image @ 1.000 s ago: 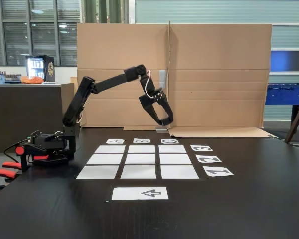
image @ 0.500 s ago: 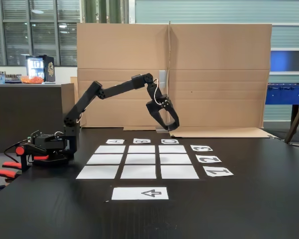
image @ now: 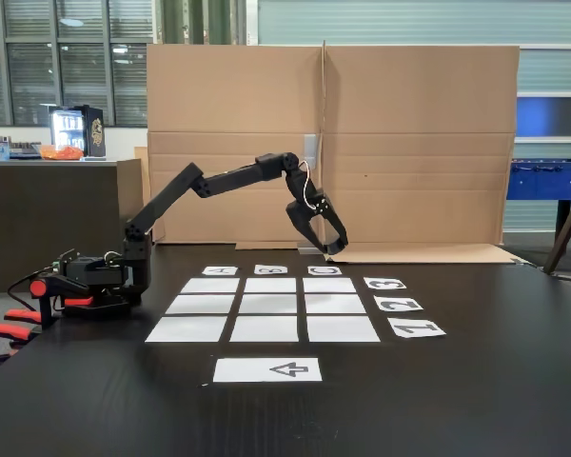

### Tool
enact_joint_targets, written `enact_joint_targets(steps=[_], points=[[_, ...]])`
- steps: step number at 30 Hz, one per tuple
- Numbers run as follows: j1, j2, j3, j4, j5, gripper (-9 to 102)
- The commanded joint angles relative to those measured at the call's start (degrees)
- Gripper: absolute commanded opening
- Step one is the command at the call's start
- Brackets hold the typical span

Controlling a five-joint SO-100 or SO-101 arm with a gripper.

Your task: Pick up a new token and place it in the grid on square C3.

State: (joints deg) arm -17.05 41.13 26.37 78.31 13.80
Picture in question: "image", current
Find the tray of small bottles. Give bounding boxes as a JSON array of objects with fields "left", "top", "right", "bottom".
[{"left": 9, "top": 141, "right": 43, "bottom": 159}]

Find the paper sheet number 1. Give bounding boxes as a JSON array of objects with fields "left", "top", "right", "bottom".
[{"left": 387, "top": 319, "right": 447, "bottom": 340}]

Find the orange snack bag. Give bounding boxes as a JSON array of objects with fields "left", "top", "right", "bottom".
[{"left": 38, "top": 145, "right": 86, "bottom": 161}]

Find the small brown cardboard sheet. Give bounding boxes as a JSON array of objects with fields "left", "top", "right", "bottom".
[{"left": 116, "top": 146, "right": 154, "bottom": 247}]

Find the blue foosball table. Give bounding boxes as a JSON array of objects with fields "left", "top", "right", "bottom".
[{"left": 505, "top": 158, "right": 571, "bottom": 245}]

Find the white arrow paper sheet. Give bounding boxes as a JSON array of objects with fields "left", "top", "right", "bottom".
[{"left": 212, "top": 357, "right": 324, "bottom": 384}]

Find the paper sheet number 2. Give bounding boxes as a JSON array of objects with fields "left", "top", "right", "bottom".
[{"left": 373, "top": 296, "right": 424, "bottom": 313}]

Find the black red bar clamp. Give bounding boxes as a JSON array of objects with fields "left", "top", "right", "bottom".
[{"left": 28, "top": 273, "right": 96, "bottom": 329}]

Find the black mini fridge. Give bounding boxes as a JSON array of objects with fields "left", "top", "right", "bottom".
[{"left": 49, "top": 104, "right": 108, "bottom": 158}]

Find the red handled clamp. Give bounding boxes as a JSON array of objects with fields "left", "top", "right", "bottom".
[{"left": 0, "top": 308, "right": 44, "bottom": 366}]

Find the white paper grid square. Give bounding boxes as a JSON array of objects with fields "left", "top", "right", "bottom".
[
  {"left": 305, "top": 293, "right": 367, "bottom": 314},
  {"left": 238, "top": 293, "right": 298, "bottom": 315},
  {"left": 165, "top": 294, "right": 236, "bottom": 315},
  {"left": 244, "top": 277, "right": 297, "bottom": 293},
  {"left": 145, "top": 316, "right": 228, "bottom": 344},
  {"left": 303, "top": 277, "right": 358, "bottom": 293},
  {"left": 228, "top": 315, "right": 300, "bottom": 343},
  {"left": 306, "top": 315, "right": 382, "bottom": 344},
  {"left": 180, "top": 277, "right": 241, "bottom": 294}
]

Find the large brown cardboard sheet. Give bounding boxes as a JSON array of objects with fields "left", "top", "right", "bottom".
[
  {"left": 319, "top": 40, "right": 522, "bottom": 265},
  {"left": 146, "top": 42, "right": 325, "bottom": 251}
]

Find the wooden easel leg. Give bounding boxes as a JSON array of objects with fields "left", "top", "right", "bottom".
[{"left": 541, "top": 169, "right": 571, "bottom": 276}]

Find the paper sheet number 3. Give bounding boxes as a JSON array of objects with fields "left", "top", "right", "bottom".
[{"left": 363, "top": 277, "right": 408, "bottom": 290}]

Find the black power cable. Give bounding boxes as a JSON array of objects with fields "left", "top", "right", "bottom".
[{"left": 7, "top": 269, "right": 58, "bottom": 306}]

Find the dark counter cabinet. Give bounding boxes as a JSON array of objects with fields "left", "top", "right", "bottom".
[{"left": 0, "top": 159, "right": 147, "bottom": 294}]

